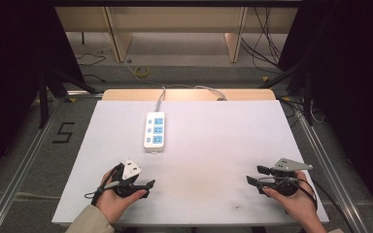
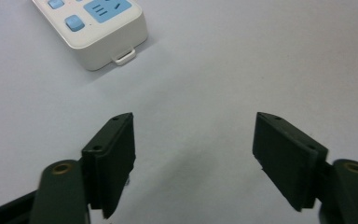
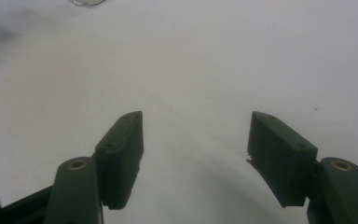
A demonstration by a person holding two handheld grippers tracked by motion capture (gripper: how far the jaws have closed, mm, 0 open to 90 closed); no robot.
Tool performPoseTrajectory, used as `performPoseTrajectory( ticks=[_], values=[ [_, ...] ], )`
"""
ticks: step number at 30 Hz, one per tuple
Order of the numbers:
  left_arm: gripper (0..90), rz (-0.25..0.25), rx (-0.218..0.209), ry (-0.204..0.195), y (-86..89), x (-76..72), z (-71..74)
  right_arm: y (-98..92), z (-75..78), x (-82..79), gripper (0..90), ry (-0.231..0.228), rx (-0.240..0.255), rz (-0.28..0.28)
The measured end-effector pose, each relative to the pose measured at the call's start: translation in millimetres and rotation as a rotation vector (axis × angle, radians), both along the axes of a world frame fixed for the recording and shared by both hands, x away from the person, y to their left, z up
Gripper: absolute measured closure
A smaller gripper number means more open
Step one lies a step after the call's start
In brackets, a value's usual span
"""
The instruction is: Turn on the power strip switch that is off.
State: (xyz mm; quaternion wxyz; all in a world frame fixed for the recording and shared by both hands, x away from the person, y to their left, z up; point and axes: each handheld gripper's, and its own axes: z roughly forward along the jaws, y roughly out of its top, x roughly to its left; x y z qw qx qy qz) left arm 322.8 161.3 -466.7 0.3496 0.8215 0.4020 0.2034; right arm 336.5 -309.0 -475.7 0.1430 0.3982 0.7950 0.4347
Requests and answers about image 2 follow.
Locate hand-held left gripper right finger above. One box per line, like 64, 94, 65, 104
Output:
252, 111, 329, 213

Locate white power strip blue sockets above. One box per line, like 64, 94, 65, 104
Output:
32, 0, 149, 72

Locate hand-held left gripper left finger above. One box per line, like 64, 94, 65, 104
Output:
81, 112, 137, 219

